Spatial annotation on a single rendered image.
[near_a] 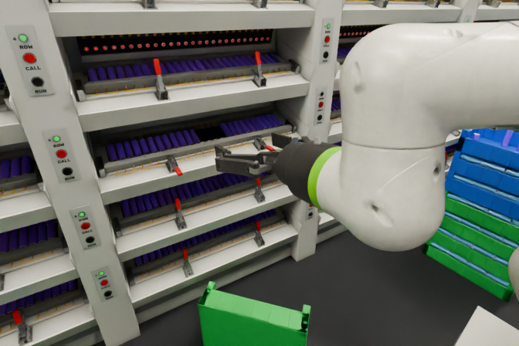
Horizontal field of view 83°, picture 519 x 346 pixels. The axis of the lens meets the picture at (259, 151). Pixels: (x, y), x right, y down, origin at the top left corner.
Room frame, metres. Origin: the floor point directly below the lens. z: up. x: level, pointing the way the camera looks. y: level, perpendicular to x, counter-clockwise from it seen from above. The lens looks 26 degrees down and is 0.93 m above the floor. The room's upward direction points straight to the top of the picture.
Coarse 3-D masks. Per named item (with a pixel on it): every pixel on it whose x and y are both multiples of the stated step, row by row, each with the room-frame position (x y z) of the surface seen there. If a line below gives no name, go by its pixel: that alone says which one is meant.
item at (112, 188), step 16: (208, 112) 0.90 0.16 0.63; (224, 112) 0.93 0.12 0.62; (288, 112) 0.96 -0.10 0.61; (112, 128) 0.76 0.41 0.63; (128, 128) 0.78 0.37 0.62; (304, 128) 0.88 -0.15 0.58; (96, 144) 0.74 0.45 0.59; (272, 144) 0.84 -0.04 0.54; (96, 160) 0.68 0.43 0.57; (192, 160) 0.73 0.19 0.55; (208, 160) 0.73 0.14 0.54; (96, 176) 0.57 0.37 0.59; (112, 176) 0.63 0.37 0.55; (128, 176) 0.64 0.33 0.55; (144, 176) 0.65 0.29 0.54; (160, 176) 0.65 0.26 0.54; (176, 176) 0.67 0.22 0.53; (192, 176) 0.70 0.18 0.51; (208, 176) 0.72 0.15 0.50; (112, 192) 0.59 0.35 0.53; (128, 192) 0.61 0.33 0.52; (144, 192) 0.64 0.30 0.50
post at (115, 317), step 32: (0, 0) 0.55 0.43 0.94; (32, 0) 0.57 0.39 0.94; (0, 32) 0.54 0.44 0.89; (0, 64) 0.53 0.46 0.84; (64, 64) 0.62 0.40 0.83; (32, 96) 0.55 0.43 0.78; (64, 96) 0.57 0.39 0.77; (32, 128) 0.54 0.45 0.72; (64, 192) 0.55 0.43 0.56; (96, 192) 0.58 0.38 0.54; (64, 224) 0.54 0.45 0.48; (96, 224) 0.57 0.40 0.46; (96, 256) 0.56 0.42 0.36; (96, 288) 0.54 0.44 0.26; (128, 320) 0.57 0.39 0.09
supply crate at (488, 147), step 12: (468, 132) 0.91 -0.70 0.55; (480, 132) 1.03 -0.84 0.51; (492, 132) 1.01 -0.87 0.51; (504, 132) 0.99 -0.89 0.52; (516, 132) 0.96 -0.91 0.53; (468, 144) 0.90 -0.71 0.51; (480, 144) 0.88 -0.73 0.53; (492, 144) 0.97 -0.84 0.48; (516, 144) 0.95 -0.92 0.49; (480, 156) 0.87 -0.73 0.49; (492, 156) 0.84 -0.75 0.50; (504, 156) 0.82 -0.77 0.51; (516, 156) 0.80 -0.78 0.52; (516, 168) 0.79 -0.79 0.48
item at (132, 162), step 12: (252, 132) 0.85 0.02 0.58; (264, 132) 0.86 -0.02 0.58; (276, 132) 0.88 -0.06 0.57; (192, 144) 0.76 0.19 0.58; (204, 144) 0.76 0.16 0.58; (216, 144) 0.78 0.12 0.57; (228, 144) 0.80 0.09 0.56; (144, 156) 0.69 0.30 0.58; (156, 156) 0.69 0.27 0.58; (180, 156) 0.73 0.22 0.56; (108, 168) 0.64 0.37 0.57; (120, 168) 0.65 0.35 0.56; (144, 168) 0.66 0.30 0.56
